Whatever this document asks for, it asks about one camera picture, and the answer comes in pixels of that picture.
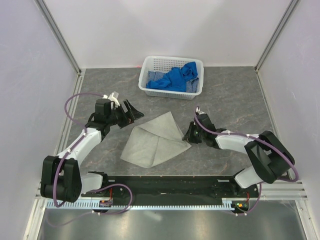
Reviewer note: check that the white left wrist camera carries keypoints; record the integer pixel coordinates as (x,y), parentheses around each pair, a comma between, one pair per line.
(112,96)

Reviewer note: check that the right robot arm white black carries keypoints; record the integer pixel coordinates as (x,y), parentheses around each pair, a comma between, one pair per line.
(268,156)

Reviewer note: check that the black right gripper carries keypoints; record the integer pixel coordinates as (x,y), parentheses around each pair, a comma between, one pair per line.
(188,137)

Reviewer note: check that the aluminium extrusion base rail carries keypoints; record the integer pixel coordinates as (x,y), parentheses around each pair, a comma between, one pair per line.
(282,190)

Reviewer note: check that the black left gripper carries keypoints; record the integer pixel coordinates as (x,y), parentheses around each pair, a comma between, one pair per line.
(131,113)

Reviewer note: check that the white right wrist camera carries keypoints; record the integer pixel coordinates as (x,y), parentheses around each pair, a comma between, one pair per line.
(198,111)

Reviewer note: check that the blue checkered cloth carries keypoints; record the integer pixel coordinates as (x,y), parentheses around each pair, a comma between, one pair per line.
(155,75)

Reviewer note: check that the white perforated plastic basket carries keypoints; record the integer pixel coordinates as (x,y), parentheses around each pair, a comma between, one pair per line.
(171,77)

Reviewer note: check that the aluminium corner frame post left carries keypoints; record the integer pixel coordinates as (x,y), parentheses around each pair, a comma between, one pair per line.
(58,34)

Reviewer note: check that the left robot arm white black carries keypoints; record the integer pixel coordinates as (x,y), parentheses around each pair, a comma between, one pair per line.
(61,179)

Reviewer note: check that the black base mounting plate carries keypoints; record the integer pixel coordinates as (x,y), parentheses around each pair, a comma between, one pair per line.
(177,187)

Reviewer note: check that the slotted cable duct rail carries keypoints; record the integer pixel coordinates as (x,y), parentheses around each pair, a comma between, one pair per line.
(153,203)

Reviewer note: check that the aluminium corner frame post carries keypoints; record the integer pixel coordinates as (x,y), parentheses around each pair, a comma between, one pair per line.
(58,34)
(276,33)

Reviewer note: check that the grey cloth napkin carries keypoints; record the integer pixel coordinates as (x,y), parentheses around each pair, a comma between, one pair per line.
(154,142)

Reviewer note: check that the blue towel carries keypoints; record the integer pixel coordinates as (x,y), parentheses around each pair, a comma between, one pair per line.
(175,77)

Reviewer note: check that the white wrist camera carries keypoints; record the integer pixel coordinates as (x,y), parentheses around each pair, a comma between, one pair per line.
(112,96)
(198,111)

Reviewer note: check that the aluminium corner frame post right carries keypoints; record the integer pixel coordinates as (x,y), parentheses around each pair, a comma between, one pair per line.
(276,33)

